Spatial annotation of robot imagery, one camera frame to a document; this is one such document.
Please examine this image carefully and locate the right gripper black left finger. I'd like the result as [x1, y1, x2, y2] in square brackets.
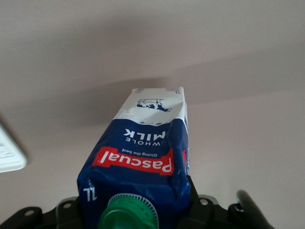
[56, 195, 83, 229]

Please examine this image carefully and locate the blue white milk carton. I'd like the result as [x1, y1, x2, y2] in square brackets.
[77, 87, 191, 229]

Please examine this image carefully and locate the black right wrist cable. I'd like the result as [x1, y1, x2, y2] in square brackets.
[228, 189, 277, 229]

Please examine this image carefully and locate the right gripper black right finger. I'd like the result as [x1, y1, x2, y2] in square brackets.
[177, 176, 221, 229]

